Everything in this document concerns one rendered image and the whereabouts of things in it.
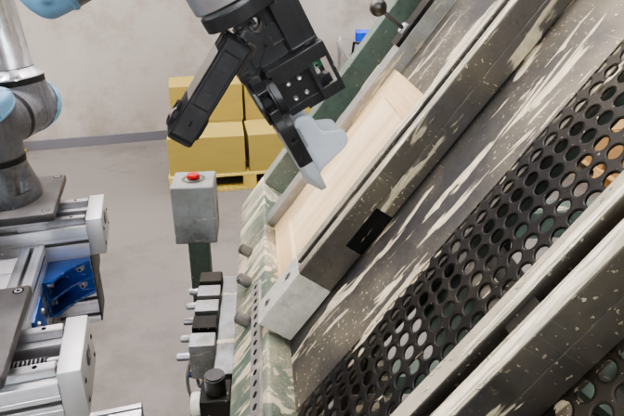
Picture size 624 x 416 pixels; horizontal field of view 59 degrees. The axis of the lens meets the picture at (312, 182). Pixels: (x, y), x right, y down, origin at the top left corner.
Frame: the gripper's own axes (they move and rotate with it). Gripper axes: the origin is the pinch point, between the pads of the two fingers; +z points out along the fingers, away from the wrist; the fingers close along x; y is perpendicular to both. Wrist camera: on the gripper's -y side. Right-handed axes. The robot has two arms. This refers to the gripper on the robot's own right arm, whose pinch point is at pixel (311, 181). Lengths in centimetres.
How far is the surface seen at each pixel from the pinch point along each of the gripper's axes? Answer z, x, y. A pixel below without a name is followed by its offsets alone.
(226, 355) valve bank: 48, 43, -32
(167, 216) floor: 109, 267, -75
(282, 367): 37.7, 19.8, -19.0
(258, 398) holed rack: 34.8, 13.3, -23.5
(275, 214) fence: 39, 70, -9
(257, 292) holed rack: 37, 42, -19
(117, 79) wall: 48, 421, -75
